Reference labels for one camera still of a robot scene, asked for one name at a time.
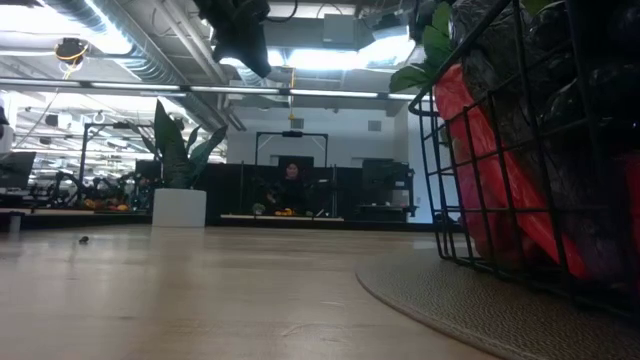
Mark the black partition wall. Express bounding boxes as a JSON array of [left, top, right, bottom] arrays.
[[204, 162, 364, 220]]

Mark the black aluminium table frame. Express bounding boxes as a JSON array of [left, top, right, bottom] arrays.
[[0, 212, 454, 233]]

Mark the black wire basket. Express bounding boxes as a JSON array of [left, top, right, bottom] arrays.
[[408, 0, 640, 321]]

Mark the background robot station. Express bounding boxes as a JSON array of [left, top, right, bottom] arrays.
[[29, 122, 151, 214]]

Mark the dark computer monitor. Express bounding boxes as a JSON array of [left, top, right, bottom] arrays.
[[0, 151, 37, 191]]

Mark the black machine cabinet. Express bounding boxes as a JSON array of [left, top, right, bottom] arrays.
[[360, 158, 417, 224]]

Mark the round grey placemat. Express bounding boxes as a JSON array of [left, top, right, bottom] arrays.
[[354, 247, 640, 360]]

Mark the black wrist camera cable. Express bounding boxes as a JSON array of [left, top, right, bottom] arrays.
[[264, 0, 301, 25]]

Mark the long ceiling light bar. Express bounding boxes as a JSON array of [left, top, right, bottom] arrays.
[[0, 78, 484, 104]]

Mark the round ceiling device yellow cable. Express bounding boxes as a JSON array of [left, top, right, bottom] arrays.
[[53, 37, 91, 66]]

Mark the background table with fruit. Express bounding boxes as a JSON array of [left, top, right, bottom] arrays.
[[219, 207, 346, 223]]

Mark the black gantry frame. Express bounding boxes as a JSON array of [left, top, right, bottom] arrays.
[[254, 130, 330, 169]]

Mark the grey ceiling ventilation box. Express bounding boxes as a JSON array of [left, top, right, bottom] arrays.
[[322, 13, 362, 51]]

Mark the small dark rounded object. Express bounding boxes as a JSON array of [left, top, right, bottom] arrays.
[[433, 212, 461, 231]]

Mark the orange carrot with leaves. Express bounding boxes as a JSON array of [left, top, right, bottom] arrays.
[[388, 0, 594, 281]]

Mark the black grape bunch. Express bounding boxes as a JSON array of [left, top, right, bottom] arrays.
[[452, 0, 640, 281]]

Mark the snake plant in white pot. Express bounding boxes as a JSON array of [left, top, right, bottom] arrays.
[[141, 98, 230, 229]]

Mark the silver ventilation duct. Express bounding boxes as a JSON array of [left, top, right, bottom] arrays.
[[42, 0, 231, 131]]

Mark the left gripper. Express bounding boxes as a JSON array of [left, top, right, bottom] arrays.
[[194, 0, 274, 80]]

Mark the person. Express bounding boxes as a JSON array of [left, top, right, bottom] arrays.
[[267, 160, 317, 217]]

